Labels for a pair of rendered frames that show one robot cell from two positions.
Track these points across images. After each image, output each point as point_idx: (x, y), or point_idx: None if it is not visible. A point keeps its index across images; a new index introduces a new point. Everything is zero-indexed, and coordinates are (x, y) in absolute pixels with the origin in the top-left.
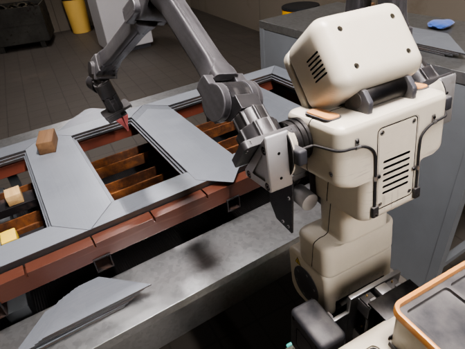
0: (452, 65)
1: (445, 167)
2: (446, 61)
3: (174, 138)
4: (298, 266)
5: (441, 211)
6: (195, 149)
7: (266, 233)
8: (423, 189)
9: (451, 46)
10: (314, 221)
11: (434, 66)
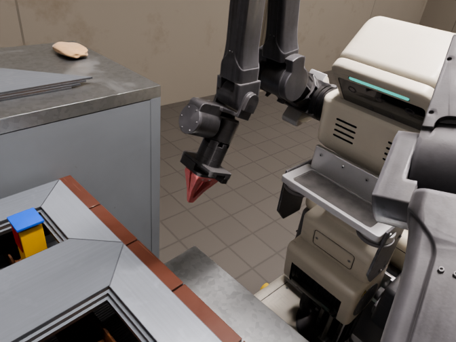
0: (105, 91)
1: (139, 185)
2: (89, 91)
3: None
4: (364, 295)
5: (147, 223)
6: None
7: None
8: (125, 222)
9: (60, 77)
10: (358, 249)
11: (99, 99)
